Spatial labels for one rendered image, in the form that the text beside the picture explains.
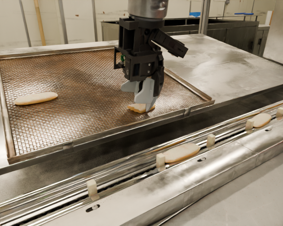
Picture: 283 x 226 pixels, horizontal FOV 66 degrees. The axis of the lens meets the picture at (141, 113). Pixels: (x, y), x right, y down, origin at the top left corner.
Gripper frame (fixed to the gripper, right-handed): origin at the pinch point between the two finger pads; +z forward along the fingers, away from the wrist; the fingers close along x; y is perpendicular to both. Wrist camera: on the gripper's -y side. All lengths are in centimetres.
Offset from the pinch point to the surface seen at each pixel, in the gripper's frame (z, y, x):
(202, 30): 4, -87, -58
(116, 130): 1.2, 11.0, 5.3
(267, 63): 2, -68, -5
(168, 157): 3.0, 4.9, 15.5
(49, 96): 0.9, 19.3, -13.9
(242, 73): 1.9, -46.3, -2.6
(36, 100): 1.1, 22.5, -13.5
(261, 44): 78, -398, -169
